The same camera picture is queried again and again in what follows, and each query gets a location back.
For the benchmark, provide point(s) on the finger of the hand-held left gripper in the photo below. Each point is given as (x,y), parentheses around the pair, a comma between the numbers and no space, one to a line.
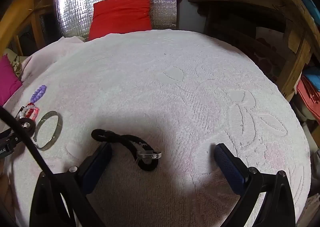
(13,139)

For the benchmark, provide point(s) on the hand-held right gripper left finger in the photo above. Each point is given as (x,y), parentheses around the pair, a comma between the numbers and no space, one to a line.
(96,167)

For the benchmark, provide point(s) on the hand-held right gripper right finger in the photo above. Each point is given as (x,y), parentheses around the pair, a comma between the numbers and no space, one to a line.
(230,167)

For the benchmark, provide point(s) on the metal bangle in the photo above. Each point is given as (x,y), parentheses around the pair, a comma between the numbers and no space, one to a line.
(59,127)

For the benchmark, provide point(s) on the magenta cushion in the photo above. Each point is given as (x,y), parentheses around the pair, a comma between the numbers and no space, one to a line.
(7,81)

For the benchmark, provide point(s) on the cream sofa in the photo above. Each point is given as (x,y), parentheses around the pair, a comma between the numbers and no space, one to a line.
(7,54)

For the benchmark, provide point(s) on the pale pink sheet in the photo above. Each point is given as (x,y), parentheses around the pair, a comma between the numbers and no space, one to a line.
(50,54)

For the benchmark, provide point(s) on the coral folders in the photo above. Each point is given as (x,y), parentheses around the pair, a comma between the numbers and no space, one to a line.
(310,99)

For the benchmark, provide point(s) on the white textured blanket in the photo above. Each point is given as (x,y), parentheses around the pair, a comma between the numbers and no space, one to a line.
(162,79)

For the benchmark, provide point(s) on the wooden table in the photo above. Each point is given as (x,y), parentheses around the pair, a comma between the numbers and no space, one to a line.
(15,16)

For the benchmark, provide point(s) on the flower print paper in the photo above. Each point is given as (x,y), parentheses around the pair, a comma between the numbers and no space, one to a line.
(268,49)

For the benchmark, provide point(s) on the silver insulation sheet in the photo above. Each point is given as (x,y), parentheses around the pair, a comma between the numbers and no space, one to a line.
(72,4)

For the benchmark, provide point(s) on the red cushion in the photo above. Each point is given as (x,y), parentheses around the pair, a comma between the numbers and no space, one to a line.
(120,16)

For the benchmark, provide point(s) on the wooden shelf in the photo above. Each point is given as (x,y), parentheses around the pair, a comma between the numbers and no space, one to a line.
(292,16)

